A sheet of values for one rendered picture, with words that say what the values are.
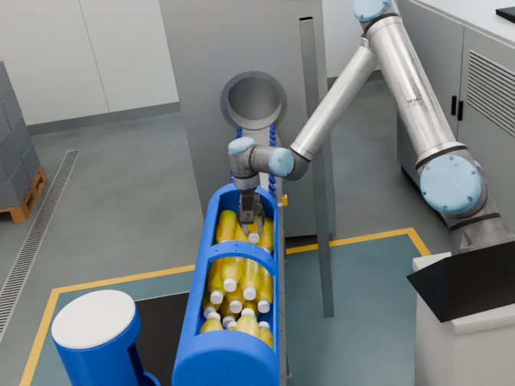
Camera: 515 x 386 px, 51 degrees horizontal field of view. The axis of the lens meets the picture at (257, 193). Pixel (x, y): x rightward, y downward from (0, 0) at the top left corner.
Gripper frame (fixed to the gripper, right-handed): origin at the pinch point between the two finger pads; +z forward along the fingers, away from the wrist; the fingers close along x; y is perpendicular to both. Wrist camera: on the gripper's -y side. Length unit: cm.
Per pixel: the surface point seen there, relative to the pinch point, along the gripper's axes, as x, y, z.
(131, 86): 167, 432, 71
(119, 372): 46, -41, 23
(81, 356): 55, -43, 12
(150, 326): 73, 61, 97
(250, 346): -3, -65, -9
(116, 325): 45, -35, 8
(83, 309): 59, -25, 8
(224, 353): 4, -67, -10
